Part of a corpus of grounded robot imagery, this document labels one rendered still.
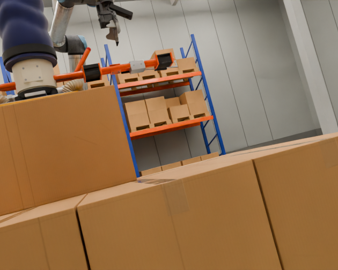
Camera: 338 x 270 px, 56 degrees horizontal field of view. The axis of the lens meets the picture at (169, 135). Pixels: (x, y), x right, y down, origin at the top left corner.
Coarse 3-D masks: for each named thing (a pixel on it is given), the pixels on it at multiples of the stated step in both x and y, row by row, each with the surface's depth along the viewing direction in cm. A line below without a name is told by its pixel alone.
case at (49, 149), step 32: (64, 96) 126; (96, 96) 128; (0, 128) 120; (32, 128) 122; (64, 128) 124; (96, 128) 126; (0, 160) 118; (32, 160) 120; (64, 160) 123; (96, 160) 125; (128, 160) 127; (0, 192) 117; (32, 192) 119; (64, 192) 121
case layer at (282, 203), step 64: (128, 192) 66; (192, 192) 69; (256, 192) 72; (320, 192) 75; (0, 256) 60; (64, 256) 62; (128, 256) 64; (192, 256) 67; (256, 256) 70; (320, 256) 73
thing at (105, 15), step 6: (102, 0) 153; (108, 0) 153; (96, 6) 155; (102, 6) 154; (108, 6) 154; (102, 12) 152; (108, 12) 152; (102, 18) 152; (108, 18) 152; (102, 24) 153
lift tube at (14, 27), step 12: (0, 0) 137; (12, 0) 136; (24, 0) 138; (36, 0) 142; (0, 12) 136; (12, 12) 135; (24, 12) 136; (36, 12) 140; (0, 24) 137; (12, 24) 135; (24, 24) 135; (36, 24) 139; (0, 36) 142; (12, 36) 134; (24, 36) 134; (36, 36) 137; (48, 36) 143; (12, 60) 133; (48, 60) 142
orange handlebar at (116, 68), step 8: (112, 64) 149; (120, 64) 151; (128, 64) 151; (152, 64) 158; (72, 72) 145; (80, 72) 145; (104, 72) 152; (112, 72) 151; (120, 72) 154; (56, 80) 146; (64, 80) 147; (0, 88) 137; (8, 88) 141
